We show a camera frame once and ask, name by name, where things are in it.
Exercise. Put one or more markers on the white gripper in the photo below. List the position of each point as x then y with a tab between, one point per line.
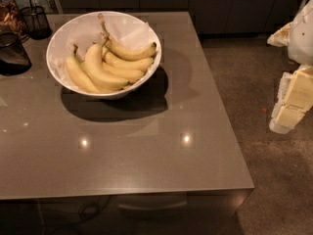
301	39

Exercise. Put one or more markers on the banana with long stem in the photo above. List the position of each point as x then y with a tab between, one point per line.
123	52

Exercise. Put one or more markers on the white bowl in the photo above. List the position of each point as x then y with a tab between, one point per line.
81	26

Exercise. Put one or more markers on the large front yellow banana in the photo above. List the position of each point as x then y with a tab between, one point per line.
95	70

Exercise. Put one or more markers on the leftmost yellow banana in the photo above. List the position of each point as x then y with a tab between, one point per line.
79	77

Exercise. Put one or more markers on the black mesh pen cup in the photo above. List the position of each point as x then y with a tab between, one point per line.
35	20

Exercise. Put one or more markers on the black angled container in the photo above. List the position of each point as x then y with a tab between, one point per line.
13	58

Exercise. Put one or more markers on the dark glass jar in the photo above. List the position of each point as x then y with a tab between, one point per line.
11	19

